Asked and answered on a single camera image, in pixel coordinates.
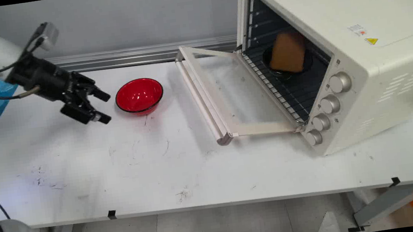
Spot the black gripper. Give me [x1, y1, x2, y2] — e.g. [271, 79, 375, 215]
[3, 46, 114, 136]

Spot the red bowl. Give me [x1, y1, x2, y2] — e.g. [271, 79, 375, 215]
[113, 76, 167, 118]

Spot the glass oven door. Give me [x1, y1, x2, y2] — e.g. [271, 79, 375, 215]
[174, 32, 307, 151]

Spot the black plate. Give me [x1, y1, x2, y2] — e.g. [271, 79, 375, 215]
[261, 41, 315, 82]

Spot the brown bread slice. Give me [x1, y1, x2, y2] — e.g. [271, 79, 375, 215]
[266, 30, 309, 76]

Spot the silver oven knob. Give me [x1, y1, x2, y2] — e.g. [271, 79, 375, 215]
[305, 128, 324, 147]
[319, 94, 342, 116]
[327, 71, 353, 95]
[311, 112, 332, 133]

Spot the cream toaster oven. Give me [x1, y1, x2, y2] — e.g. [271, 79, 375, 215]
[231, 0, 413, 165]

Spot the grey table leg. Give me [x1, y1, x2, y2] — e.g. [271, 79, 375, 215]
[350, 183, 413, 228]

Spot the aluminium rail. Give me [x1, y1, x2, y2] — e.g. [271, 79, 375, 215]
[0, 35, 239, 83]

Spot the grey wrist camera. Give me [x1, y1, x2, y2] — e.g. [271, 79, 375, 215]
[31, 21, 62, 53]

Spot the wire oven rack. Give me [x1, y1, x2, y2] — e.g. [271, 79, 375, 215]
[241, 40, 339, 130]

